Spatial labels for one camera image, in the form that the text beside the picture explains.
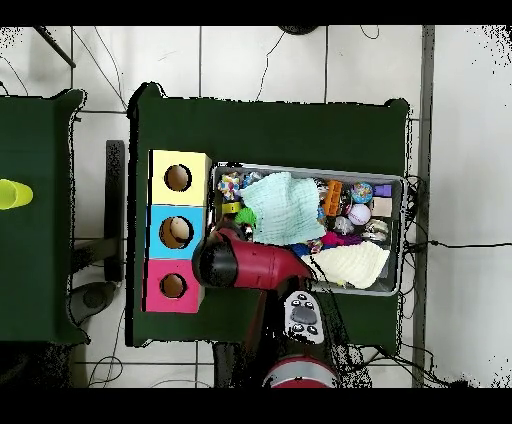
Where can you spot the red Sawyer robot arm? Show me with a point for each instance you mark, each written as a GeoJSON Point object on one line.
{"type": "Point", "coordinates": [264, 268]}

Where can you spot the clear mesh bin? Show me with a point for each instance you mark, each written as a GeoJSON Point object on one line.
{"type": "Point", "coordinates": [308, 170]}

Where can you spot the wooden box with three holes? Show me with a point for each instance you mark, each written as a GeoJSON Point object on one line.
{"type": "Point", "coordinates": [178, 208]}

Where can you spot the green spiky ball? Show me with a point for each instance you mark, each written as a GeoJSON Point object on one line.
{"type": "Point", "coordinates": [246, 217]}

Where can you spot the mint green cloth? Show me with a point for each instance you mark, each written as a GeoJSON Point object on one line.
{"type": "Point", "coordinates": [284, 208]}

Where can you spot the colourful crinkled packet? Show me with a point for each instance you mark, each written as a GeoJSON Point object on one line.
{"type": "Point", "coordinates": [229, 186]}

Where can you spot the orange plastic toy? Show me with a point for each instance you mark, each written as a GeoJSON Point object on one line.
{"type": "Point", "coordinates": [333, 198]}

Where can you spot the white baseball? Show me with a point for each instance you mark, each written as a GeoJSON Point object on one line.
{"type": "Point", "coordinates": [359, 214]}

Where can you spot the colourful speckled ball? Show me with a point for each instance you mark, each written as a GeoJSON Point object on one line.
{"type": "Point", "coordinates": [362, 192]}

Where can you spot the cream yellow cloth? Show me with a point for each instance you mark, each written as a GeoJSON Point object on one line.
{"type": "Point", "coordinates": [358, 266]}

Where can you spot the plain wooden block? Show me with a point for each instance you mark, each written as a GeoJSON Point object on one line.
{"type": "Point", "coordinates": [382, 206]}

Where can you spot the purple block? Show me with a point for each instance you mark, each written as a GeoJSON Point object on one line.
{"type": "Point", "coordinates": [382, 190]}

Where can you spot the yellow green cup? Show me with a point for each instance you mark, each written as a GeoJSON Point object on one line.
{"type": "Point", "coordinates": [14, 194]}

